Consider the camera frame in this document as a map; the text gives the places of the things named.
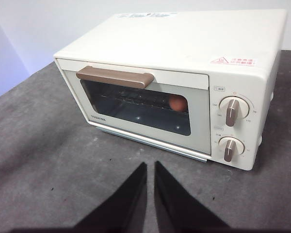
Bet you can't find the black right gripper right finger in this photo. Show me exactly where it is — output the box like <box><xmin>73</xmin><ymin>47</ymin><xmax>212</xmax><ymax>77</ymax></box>
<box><xmin>154</xmin><ymin>160</ymin><xmax>236</xmax><ymax>233</ymax></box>

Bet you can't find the cream temperature knob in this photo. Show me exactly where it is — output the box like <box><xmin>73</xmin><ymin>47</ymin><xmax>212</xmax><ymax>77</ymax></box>
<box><xmin>219</xmin><ymin>96</ymin><xmax>250</xmax><ymax>127</ymax></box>

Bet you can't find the metal wire oven rack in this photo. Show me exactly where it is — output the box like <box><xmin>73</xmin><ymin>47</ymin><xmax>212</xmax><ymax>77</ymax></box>
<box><xmin>109</xmin><ymin>93</ymin><xmax>185</xmax><ymax>112</ymax></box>

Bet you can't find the brown oven door handle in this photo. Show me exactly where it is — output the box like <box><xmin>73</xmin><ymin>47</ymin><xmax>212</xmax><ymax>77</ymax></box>
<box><xmin>75</xmin><ymin>65</ymin><xmax>155</xmax><ymax>89</ymax></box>

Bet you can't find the glass oven door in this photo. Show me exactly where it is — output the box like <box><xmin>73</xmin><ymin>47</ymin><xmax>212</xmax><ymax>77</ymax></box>
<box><xmin>56</xmin><ymin>58</ymin><xmax>212</xmax><ymax>156</ymax></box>

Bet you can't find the cream timer knob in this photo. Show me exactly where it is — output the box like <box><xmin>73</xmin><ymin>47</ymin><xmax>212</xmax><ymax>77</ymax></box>
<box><xmin>218</xmin><ymin>136</ymin><xmax>245</xmax><ymax>163</ymax></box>

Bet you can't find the red warning sticker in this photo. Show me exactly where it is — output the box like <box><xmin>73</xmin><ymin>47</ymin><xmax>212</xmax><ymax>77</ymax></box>
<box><xmin>210</xmin><ymin>57</ymin><xmax>255</xmax><ymax>66</ymax></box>

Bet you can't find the brown egg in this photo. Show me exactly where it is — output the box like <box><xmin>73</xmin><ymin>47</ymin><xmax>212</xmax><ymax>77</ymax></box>
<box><xmin>169</xmin><ymin>95</ymin><xmax>186</xmax><ymax>112</ymax></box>

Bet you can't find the cream Toshiba toaster oven body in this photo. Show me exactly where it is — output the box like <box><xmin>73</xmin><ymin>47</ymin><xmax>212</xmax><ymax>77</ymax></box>
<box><xmin>53</xmin><ymin>9</ymin><xmax>288</xmax><ymax>172</ymax></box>

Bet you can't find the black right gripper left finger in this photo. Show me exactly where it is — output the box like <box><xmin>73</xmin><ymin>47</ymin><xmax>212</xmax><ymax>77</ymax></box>
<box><xmin>70</xmin><ymin>162</ymin><xmax>147</xmax><ymax>233</ymax></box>

